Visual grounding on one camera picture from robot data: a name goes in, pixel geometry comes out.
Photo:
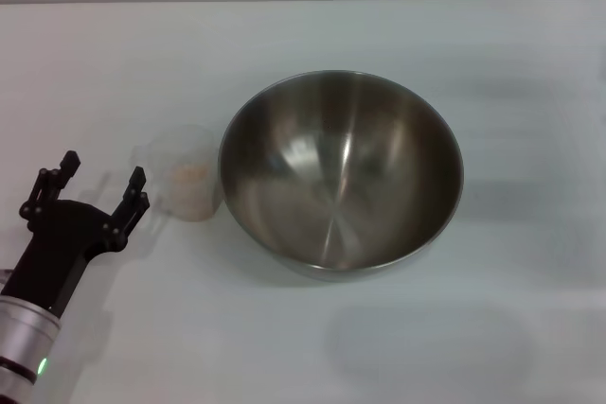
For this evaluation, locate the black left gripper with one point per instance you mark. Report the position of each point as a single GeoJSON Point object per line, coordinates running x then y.
{"type": "Point", "coordinates": [57, 243]}

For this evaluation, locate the clear plastic measuring cup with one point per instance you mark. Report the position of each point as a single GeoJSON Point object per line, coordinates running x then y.
{"type": "Point", "coordinates": [182, 148]}

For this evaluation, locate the white rice grains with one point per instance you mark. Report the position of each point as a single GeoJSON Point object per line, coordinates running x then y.
{"type": "Point", "coordinates": [191, 193]}

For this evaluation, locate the stainless steel mixing bowl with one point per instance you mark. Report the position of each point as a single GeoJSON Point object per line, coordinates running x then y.
{"type": "Point", "coordinates": [341, 177]}

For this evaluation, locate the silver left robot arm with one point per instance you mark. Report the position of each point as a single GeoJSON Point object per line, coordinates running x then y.
{"type": "Point", "coordinates": [21, 338]}

